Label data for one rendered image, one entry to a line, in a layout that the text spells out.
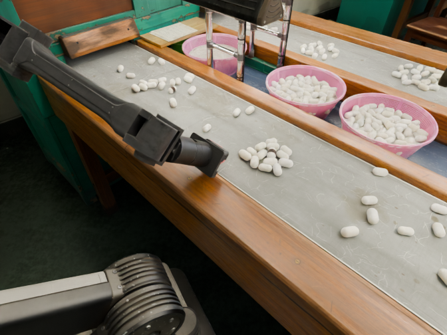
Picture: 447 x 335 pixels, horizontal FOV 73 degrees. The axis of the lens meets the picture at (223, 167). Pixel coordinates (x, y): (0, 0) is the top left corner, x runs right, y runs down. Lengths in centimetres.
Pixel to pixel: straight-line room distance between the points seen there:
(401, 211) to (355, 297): 26
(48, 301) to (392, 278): 58
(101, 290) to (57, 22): 100
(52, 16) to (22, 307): 101
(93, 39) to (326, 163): 95
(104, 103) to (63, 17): 77
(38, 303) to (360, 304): 49
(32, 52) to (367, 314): 77
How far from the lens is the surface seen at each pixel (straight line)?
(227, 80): 108
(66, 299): 53
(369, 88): 115
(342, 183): 79
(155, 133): 53
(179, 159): 58
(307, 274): 59
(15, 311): 52
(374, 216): 72
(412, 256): 72
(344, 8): 376
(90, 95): 61
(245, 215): 64
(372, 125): 101
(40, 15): 130
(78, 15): 135
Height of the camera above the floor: 128
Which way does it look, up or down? 44 degrees down
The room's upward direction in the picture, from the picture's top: straight up
